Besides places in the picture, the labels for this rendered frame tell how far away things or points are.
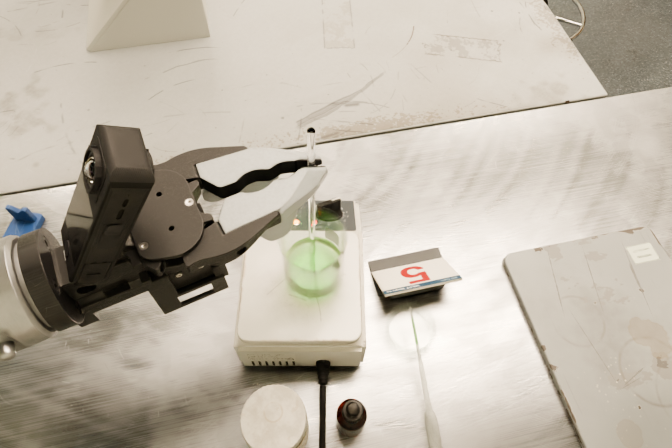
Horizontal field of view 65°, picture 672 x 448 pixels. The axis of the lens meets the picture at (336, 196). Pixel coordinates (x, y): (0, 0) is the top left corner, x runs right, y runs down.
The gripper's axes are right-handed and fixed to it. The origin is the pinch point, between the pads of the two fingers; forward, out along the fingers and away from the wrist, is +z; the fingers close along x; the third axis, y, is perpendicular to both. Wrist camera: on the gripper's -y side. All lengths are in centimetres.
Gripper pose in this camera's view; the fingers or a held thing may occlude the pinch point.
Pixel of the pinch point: (308, 164)
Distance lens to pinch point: 39.4
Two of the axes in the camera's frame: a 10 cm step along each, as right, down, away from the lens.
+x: 4.4, 7.7, -4.7
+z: 9.0, -3.6, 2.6
